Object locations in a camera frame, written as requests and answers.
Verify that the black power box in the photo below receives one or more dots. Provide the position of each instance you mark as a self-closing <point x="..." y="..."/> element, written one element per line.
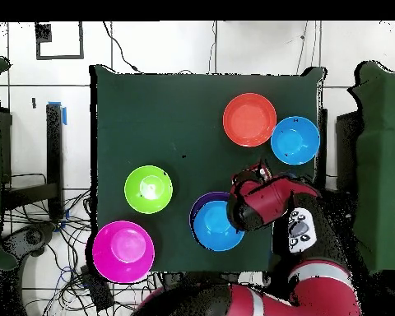
<point x="98" y="293"/>

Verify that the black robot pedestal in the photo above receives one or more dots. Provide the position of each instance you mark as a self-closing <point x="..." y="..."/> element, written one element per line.
<point x="197" y="278"/>

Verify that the blue tape strip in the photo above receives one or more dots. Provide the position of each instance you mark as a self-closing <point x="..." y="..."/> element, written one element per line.
<point x="64" y="116"/>

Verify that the dark green tablecloth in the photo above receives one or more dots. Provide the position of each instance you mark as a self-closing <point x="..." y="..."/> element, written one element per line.
<point x="151" y="115"/>

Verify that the green plastic bowl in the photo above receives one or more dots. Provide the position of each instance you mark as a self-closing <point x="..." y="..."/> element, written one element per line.
<point x="148" y="189"/>

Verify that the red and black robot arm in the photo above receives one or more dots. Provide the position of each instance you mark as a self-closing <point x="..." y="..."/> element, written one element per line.
<point x="266" y="204"/>

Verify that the large magenta plastic bowl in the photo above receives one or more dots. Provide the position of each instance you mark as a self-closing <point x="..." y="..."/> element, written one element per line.
<point x="123" y="251"/>

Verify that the purple plastic bowl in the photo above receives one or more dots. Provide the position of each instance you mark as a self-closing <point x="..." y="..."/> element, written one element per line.
<point x="204" y="199"/>

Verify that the orange plastic bowl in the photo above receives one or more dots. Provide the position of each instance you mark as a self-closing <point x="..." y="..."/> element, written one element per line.
<point x="249" y="119"/>

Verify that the black metal stand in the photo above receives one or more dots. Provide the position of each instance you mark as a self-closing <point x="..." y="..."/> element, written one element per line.
<point x="347" y="148"/>
<point x="54" y="148"/>

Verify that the light blue plastic bowl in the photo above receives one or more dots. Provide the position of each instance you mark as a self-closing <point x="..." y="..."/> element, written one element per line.
<point x="210" y="230"/>
<point x="295" y="140"/>

